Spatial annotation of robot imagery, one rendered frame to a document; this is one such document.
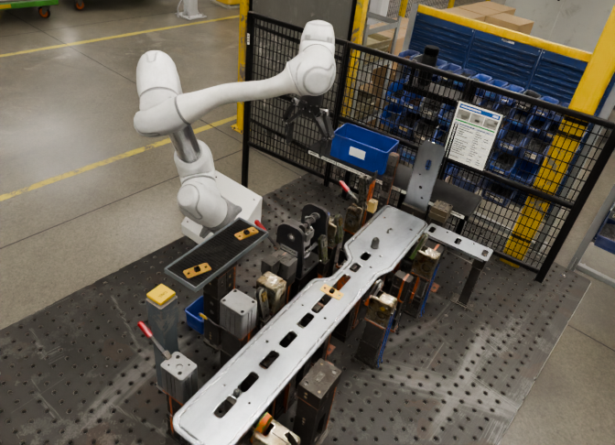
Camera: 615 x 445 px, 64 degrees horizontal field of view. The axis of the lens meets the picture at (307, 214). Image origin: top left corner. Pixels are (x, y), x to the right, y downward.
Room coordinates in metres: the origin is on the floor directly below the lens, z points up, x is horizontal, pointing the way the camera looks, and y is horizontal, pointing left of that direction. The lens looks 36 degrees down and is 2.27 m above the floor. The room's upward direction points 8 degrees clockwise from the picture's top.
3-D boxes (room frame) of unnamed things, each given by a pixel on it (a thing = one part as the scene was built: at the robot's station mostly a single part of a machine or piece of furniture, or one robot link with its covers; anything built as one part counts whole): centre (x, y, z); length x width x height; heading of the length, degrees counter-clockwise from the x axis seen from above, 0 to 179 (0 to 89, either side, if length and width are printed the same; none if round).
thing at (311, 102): (1.51, 0.04, 1.62); 0.08 x 0.07 x 0.09; 61
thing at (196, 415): (1.27, -0.12, 1.00); 1.38 x 0.22 x 0.02; 151
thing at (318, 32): (1.50, 0.04, 1.80); 0.13 x 0.11 x 0.16; 4
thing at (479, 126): (2.13, -0.71, 1.30); 0.23 x 0.02 x 0.31; 61
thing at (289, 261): (1.36, 0.06, 0.89); 0.13 x 0.11 x 0.38; 61
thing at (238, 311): (1.08, 0.18, 0.90); 0.13 x 0.10 x 0.41; 61
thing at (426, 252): (1.55, -0.51, 0.87); 0.12 x 0.09 x 0.35; 61
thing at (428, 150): (1.92, -0.49, 1.17); 0.12 x 0.01 x 0.34; 61
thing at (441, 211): (1.87, -0.60, 0.88); 0.08 x 0.08 x 0.36; 61
